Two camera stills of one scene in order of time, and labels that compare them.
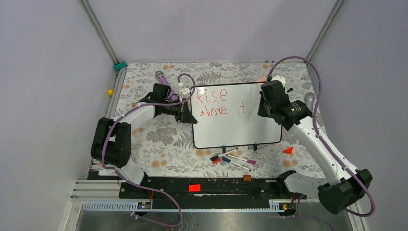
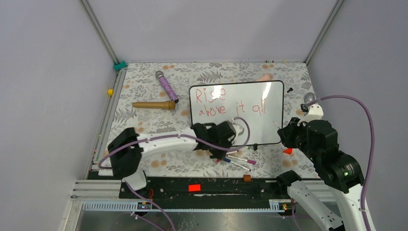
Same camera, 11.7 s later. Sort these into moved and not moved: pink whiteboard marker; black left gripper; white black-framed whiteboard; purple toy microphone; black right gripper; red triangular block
Moved: black left gripper; black right gripper
Not moved: red triangular block; white black-framed whiteboard; purple toy microphone; pink whiteboard marker
